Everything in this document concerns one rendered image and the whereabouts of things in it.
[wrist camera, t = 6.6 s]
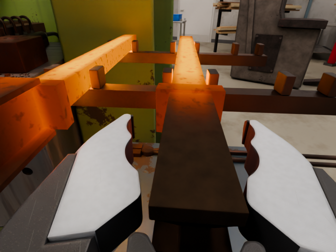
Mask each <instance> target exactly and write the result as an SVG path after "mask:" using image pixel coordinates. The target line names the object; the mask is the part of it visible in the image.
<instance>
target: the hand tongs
mask: <svg viewBox="0 0 336 252"><path fill-rule="evenodd" d="M132 149H133V157H141V154H143V155H144V156H151V155H153V154H154V155H158V151H159V148H153V147H152V146H149V145H147V146H144V147H143V144H136V143H133V144H132ZM229 151H230V154H231V155H247V154H248V152H247V150H229ZM302 155H303V156H304V157H305V158H306V159H317V160H335V161H336V155H319V154H302ZM231 158H232V161H233V162H240V163H245V162H246V158H245V157H231ZM309 162H310V164H311V165H312V166H313V167H324V168H336V163H331V162H314V161H309Z"/></svg>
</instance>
